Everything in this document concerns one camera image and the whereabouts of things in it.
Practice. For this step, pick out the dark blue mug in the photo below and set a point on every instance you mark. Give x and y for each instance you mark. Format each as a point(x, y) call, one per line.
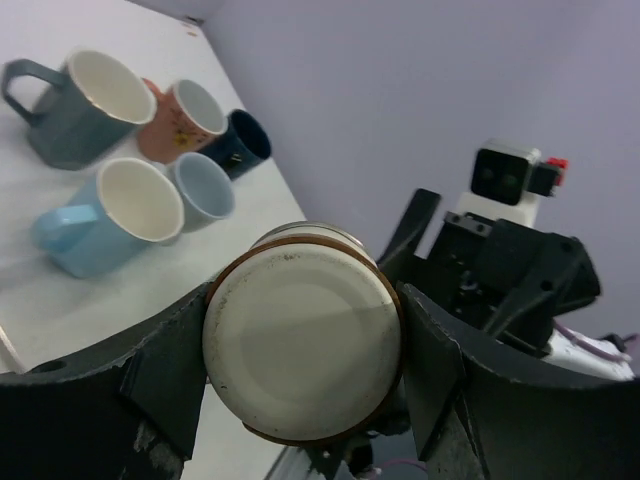
point(242, 147)

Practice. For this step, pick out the pink patterned mug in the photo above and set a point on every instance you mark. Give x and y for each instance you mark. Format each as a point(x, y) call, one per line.
point(187, 119)

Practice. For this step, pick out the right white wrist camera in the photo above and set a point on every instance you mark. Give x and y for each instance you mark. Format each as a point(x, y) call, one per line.
point(508, 182)

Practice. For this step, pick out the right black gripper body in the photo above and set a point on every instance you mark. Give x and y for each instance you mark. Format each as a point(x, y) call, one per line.
point(507, 280)

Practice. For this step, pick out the light blue mug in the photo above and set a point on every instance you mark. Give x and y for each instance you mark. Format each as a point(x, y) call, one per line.
point(127, 206)

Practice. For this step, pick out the cream brown cup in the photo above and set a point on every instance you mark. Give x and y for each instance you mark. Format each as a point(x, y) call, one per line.
point(303, 338)

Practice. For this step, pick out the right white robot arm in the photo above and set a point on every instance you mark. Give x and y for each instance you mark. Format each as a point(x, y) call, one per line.
point(606, 357)

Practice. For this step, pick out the grey teal mug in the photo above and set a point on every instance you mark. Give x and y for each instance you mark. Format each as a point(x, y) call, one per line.
point(92, 103)

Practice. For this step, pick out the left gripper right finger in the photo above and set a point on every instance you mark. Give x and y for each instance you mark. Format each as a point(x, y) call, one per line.
point(480, 409)

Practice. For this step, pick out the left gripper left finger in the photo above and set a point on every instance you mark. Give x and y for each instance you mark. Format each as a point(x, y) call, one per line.
point(126, 407)

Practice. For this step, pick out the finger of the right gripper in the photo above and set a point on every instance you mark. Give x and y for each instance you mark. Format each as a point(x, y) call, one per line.
point(406, 238)

